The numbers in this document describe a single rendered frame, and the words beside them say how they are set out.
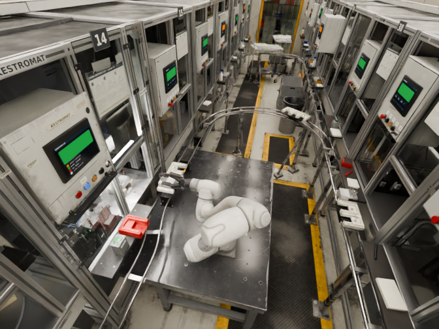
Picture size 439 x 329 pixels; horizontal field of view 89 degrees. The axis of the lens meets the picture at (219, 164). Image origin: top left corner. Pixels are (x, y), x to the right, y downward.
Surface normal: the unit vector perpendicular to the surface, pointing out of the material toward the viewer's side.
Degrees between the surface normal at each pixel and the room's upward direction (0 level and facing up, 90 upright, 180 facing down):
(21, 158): 90
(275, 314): 0
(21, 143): 90
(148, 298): 0
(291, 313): 0
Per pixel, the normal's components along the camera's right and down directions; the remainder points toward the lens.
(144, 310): 0.04, -0.76
